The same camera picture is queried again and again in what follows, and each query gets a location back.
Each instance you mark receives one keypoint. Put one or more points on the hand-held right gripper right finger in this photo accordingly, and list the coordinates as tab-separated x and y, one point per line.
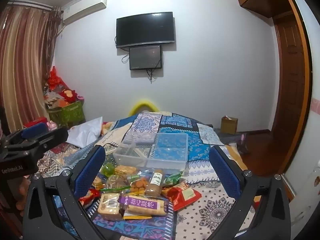
223	173

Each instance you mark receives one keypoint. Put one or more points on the green basket with clutter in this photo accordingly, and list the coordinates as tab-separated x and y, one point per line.
58	87

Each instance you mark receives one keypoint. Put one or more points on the small cookie packet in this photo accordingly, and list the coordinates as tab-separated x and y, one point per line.
99	181

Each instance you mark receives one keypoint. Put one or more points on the small cardboard box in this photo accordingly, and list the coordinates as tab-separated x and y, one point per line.
228	125

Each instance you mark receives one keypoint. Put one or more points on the green fabric storage box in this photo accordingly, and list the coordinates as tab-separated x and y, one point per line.
67	113

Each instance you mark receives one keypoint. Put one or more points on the white pillow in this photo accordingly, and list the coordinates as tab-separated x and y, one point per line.
85	131

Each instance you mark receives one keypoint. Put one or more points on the person's left forearm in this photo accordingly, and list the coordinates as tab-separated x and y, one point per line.
21	196

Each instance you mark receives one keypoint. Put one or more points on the clear beige cake packet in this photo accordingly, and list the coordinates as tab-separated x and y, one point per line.
108	205

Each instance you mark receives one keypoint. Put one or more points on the yellow snack packet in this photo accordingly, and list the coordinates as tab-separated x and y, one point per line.
136	217

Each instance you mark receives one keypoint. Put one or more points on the white air conditioner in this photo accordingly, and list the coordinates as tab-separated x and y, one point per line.
82	7

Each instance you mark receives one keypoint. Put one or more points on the orange patterned cloth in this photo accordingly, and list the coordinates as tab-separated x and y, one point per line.
106	127

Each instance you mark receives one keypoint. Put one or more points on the pink toy figure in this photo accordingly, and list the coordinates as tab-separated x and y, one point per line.
52	125

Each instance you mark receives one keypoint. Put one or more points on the brown packet white label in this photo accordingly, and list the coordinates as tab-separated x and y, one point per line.
155	183

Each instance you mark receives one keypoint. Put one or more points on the striped brown curtain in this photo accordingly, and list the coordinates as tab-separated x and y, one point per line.
25	67

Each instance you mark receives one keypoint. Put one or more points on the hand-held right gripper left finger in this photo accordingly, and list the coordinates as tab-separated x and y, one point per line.
88	173

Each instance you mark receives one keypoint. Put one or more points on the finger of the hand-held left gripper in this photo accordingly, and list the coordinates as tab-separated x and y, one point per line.
53	137
35	130

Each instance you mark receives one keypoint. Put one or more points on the yellow fuzzy hoop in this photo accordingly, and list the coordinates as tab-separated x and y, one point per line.
143	103

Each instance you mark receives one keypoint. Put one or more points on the large black wall television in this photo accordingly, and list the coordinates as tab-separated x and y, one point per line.
145	28

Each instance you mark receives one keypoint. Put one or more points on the green jelly cup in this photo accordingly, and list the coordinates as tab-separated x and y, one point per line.
108	169

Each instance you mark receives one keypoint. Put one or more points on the red box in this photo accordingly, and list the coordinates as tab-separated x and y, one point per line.
33	123

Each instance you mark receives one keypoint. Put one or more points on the orange balls packet green strip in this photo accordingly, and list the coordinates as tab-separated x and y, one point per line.
139	184

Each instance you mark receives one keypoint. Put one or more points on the brown wooden door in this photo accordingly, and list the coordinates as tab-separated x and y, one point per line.
290	92

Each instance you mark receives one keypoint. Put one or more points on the purple label biscuit packet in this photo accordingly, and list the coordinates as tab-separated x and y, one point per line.
145	205

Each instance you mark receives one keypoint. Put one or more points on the cream embroidered cloth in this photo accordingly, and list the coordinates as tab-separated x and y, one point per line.
113	136

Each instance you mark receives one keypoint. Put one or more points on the small black wall monitor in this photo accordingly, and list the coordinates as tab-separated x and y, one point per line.
145	57

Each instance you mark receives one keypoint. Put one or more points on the yellow crispy squares packet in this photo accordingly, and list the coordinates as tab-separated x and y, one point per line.
123	171

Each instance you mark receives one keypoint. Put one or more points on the small red snack packet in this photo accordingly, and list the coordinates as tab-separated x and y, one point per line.
88	198

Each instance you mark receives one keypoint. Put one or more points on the green snack packet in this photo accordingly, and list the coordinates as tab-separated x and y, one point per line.
173	178

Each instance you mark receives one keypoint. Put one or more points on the brown nut snack packet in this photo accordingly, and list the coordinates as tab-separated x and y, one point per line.
116	181

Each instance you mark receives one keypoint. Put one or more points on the clear plastic storage container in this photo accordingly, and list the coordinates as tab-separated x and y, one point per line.
160	152

